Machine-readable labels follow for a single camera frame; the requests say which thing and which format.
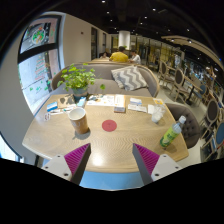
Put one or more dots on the potted green plant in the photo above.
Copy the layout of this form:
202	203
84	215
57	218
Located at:
78	81

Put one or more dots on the grey tufted armchair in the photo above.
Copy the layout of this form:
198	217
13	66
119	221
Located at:
186	124

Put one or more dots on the flat round red coaster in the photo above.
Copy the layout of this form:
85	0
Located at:
109	125

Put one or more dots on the blue and white card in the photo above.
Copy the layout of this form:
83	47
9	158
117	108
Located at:
52	106

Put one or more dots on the wooden dining chairs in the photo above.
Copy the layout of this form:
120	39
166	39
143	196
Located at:
191	90

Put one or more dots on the person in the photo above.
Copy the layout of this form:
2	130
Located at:
135	57
119	55
104	55

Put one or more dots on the brown paper cup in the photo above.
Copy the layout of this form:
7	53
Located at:
79	120

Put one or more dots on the white paper sheets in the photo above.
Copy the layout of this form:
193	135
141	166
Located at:
107	100

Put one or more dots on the grey chevron cushion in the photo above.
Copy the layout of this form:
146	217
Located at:
129	78

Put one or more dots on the green-labelled drink bottle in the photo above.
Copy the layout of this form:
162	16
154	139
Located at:
171	133

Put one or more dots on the light blue packet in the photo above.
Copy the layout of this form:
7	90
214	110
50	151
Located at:
81	101

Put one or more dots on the small dark booklet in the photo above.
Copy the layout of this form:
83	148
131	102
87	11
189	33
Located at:
119	109

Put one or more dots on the clear plastic cup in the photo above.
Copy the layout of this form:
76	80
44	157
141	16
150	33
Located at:
157	113

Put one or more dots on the yellow card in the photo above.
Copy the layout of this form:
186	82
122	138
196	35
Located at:
158	101

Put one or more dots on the grey upholstered sofa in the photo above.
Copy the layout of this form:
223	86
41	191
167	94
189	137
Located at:
106	80

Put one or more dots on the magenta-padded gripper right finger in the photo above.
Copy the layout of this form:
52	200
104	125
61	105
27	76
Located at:
153	165

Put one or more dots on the white leaflet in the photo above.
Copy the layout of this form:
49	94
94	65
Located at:
137	107

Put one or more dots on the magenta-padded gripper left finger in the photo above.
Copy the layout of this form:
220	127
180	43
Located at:
68	164

